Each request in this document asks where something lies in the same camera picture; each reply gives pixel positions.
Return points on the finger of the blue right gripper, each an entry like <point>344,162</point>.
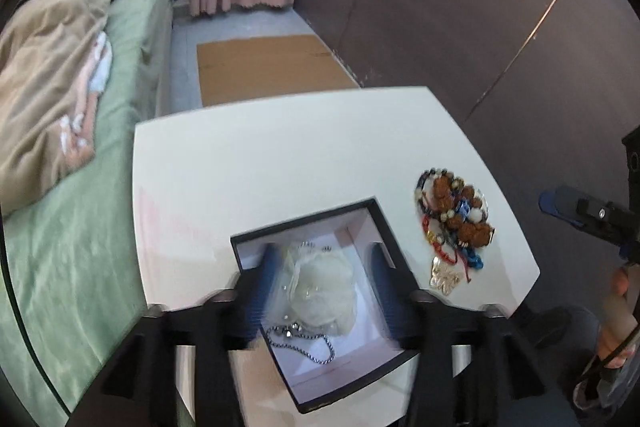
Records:
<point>562,203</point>

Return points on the black jewelry box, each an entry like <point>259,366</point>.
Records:
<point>320,369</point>

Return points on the gold butterfly brooch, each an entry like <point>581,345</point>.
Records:
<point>445,277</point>

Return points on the person's right hand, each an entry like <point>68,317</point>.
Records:
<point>619,334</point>

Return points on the beige blanket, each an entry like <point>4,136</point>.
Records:
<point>55,59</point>

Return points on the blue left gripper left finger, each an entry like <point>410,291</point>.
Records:
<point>256,291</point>

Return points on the brown cardboard sheet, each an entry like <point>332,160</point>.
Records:
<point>244,69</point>

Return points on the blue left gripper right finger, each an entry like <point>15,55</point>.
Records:
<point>393,284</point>

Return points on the green bed sheet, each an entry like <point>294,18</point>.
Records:
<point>74,288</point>

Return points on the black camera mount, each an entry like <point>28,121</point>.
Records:
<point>631,142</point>

